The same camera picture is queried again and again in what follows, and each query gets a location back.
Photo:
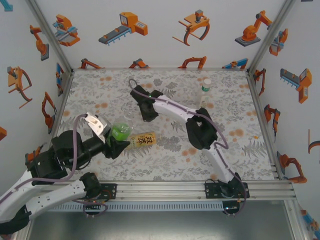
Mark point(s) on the light green label bottle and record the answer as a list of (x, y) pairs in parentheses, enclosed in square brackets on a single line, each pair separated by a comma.
[(120, 132)]

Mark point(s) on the yellow label plastic bottle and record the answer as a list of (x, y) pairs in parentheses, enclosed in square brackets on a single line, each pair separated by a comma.
[(145, 140)]

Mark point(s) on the clear bottle dark green label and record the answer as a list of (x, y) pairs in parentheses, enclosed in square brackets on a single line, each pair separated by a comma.
[(205, 98)]

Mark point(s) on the white bottle cap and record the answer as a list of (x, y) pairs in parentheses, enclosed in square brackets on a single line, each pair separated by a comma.
[(207, 81)]

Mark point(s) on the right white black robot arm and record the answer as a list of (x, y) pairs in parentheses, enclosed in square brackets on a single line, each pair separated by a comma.
[(200, 130)]

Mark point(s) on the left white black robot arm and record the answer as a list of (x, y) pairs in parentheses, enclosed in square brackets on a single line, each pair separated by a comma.
[(50, 197)]

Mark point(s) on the floral patterned table cover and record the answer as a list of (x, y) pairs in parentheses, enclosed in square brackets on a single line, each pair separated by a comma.
[(162, 162)]

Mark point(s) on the small control board green LED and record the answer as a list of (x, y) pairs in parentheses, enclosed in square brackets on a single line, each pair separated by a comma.
[(230, 208), (93, 202)]

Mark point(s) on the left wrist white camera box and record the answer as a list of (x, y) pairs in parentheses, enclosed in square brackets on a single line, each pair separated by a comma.
[(96, 125)]

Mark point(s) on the aluminium table edge rail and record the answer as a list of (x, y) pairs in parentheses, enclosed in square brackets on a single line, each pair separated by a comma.
[(160, 69)]

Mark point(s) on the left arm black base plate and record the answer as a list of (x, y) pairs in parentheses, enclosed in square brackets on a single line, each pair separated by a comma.
[(111, 191)]

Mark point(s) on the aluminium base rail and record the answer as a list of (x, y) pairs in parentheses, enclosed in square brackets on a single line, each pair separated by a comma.
[(160, 191)]

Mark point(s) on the aluminium side rail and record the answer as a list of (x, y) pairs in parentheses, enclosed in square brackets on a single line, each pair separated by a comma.
[(65, 87), (260, 112)]

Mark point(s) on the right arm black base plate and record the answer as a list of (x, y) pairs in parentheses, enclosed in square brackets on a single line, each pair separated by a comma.
[(212, 191)]

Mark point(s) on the aluminium frame leg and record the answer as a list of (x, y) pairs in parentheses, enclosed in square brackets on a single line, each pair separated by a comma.
[(296, 220), (22, 237)]

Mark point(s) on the aluminium frame post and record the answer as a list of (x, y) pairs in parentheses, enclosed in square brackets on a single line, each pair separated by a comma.
[(272, 37), (50, 37)]

